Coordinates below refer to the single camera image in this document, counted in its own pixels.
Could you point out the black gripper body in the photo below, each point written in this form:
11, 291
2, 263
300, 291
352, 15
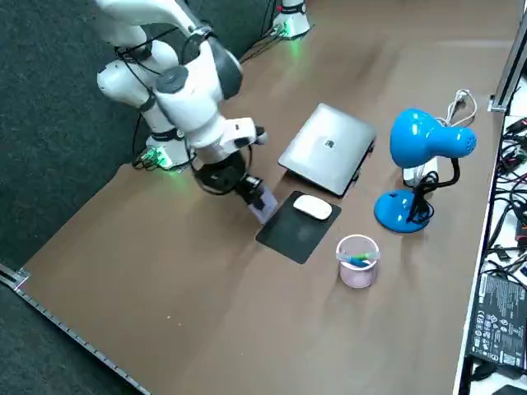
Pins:
218, 177

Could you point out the grey laptop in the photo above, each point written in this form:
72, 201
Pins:
325, 156

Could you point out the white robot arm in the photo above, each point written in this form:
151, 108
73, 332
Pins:
185, 107
294, 20

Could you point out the black mouse pad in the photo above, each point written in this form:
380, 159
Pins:
296, 234

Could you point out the white computer mouse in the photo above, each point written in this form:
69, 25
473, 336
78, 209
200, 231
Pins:
313, 207

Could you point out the clear pen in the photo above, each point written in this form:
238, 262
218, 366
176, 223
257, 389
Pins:
343, 256

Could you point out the green blue marker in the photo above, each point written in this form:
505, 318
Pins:
360, 260

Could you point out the pink mesh pen cup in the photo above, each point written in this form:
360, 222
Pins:
357, 277

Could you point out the white power strip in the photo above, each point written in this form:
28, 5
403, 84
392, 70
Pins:
409, 175

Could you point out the blue desk lamp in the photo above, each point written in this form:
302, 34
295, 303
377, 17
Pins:
420, 136

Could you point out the large black power adapter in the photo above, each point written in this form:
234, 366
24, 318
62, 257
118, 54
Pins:
500, 321

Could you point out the aluminium table edge rail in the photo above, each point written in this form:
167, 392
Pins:
74, 333

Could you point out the aluminium frame post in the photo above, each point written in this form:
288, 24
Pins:
508, 57

